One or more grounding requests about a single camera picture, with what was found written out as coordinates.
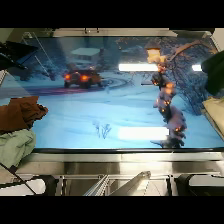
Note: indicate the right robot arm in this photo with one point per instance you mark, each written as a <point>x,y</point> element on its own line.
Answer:
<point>186,185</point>

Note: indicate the brown garment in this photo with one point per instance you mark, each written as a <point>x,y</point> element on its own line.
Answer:
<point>18,113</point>

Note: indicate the pale green garment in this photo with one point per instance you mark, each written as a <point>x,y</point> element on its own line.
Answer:
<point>15,145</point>

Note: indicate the beige garment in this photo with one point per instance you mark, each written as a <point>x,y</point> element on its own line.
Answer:
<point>216,113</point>

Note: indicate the silver frame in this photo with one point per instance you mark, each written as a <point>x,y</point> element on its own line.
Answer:
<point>100,166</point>

